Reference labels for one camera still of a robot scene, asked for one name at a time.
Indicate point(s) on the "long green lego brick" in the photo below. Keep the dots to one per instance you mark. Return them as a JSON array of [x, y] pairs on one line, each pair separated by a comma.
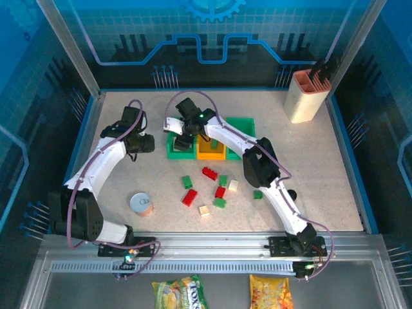
[[214, 145]]

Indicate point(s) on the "small green lego brick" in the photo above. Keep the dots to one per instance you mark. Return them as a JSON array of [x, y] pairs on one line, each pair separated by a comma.
[[257, 194], [223, 180]]

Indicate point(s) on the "small red lego brick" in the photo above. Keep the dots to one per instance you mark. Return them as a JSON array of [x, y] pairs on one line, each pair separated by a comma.
[[220, 192]]

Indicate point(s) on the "cream lego brick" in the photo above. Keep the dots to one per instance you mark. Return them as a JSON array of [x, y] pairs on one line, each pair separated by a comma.
[[233, 185]]

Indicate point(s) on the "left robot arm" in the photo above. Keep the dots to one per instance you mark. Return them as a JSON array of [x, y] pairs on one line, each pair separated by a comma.
[[96, 164]]

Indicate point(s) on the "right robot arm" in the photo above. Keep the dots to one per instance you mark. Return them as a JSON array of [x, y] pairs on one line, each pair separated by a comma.
[[283, 202]]

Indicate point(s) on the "green plastic bin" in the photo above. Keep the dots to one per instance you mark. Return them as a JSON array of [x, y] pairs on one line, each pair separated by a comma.
[[170, 154], [239, 124]]

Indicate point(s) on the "yellow plastic bin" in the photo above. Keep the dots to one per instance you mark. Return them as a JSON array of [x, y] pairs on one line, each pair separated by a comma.
[[209, 155]]

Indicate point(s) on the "tin can peach label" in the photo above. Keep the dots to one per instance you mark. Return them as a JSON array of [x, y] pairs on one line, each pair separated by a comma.
[[141, 204]]

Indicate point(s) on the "translucent lego brick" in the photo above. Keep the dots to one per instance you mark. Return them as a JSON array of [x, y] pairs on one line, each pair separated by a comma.
[[204, 210]]

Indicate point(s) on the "cream utensil holder pink rim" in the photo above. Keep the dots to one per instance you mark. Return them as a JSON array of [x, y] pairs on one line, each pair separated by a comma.
[[304, 99]]

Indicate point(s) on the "small jar black lid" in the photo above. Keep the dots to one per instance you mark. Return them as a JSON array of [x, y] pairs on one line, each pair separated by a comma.
[[293, 194]]

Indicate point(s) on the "green yellow snack bag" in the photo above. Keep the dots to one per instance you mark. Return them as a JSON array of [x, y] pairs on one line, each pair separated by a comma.
[[178, 293]]

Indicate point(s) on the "orange yellow snack bag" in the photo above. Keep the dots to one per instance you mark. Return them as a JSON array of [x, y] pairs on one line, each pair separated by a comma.
[[270, 293]]

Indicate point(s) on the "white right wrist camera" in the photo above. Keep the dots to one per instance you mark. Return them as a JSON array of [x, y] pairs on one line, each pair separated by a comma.
[[174, 125]]

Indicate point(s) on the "aluminium front rail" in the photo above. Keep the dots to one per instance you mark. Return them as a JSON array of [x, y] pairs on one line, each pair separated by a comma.
[[209, 244]]

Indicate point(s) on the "aluminium frame post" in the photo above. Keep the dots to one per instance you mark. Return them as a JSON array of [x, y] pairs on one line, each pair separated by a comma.
[[354, 32], [74, 54]]

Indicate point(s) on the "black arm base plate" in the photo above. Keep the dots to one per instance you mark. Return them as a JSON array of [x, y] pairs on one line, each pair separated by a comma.
[[109, 249], [278, 247]]

